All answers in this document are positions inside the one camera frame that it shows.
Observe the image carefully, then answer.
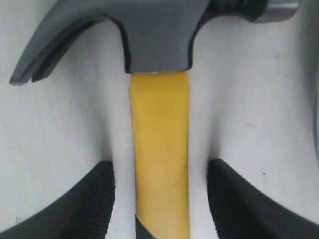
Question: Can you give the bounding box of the round steel plate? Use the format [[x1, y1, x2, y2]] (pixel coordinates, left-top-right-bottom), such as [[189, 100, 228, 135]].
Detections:
[[298, 0, 319, 138]]

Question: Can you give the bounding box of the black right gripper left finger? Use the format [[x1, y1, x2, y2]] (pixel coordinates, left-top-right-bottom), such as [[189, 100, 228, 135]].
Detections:
[[0, 161, 115, 239]]

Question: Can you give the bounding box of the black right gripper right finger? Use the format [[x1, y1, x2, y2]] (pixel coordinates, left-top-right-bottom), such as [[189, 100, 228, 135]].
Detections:
[[207, 159, 319, 239]]

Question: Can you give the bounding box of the yellow black claw hammer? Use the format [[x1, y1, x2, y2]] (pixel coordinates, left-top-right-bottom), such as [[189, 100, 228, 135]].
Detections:
[[10, 0, 300, 239]]

